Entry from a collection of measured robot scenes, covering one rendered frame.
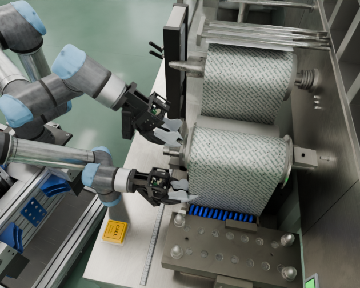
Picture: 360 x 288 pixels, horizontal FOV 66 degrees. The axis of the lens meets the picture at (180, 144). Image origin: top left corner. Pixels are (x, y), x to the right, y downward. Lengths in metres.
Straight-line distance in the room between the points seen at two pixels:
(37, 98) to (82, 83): 0.12
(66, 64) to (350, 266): 0.67
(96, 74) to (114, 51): 2.80
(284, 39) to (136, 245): 0.80
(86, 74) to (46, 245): 1.41
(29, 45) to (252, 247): 0.96
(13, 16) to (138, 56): 2.35
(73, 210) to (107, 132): 0.85
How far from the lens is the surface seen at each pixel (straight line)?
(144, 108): 0.67
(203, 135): 0.73
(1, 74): 0.82
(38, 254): 1.92
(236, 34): 0.86
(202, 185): 0.82
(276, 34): 0.86
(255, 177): 0.76
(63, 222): 1.94
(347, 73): 0.79
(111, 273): 1.03
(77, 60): 0.65
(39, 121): 1.35
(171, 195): 0.86
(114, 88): 0.66
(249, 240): 0.92
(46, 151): 0.97
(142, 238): 1.04
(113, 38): 3.67
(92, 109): 2.77
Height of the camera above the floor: 1.88
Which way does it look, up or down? 52 degrees down
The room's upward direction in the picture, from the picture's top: straight up
